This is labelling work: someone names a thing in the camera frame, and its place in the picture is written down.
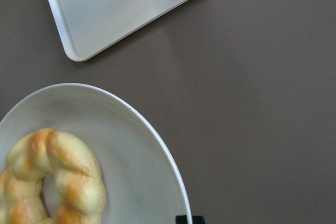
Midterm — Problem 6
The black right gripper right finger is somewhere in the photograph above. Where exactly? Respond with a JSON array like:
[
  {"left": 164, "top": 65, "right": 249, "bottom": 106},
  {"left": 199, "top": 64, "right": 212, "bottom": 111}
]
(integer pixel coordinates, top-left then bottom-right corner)
[{"left": 192, "top": 216, "right": 205, "bottom": 224}]

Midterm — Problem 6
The cream rabbit tray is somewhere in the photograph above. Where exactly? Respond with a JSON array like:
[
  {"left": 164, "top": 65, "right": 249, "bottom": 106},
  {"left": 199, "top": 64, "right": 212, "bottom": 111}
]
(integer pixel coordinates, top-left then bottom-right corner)
[{"left": 48, "top": 0, "right": 188, "bottom": 61}]

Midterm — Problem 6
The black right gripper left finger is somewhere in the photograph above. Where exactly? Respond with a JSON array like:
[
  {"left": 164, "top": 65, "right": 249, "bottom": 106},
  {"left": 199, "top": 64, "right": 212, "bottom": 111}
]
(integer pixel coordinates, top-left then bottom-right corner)
[{"left": 175, "top": 215, "right": 192, "bottom": 224}]

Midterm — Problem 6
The glazed twisted donut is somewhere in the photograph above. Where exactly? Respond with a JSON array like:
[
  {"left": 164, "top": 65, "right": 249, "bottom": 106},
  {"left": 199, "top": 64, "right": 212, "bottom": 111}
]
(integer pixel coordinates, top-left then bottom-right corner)
[{"left": 1, "top": 129, "right": 106, "bottom": 223}]

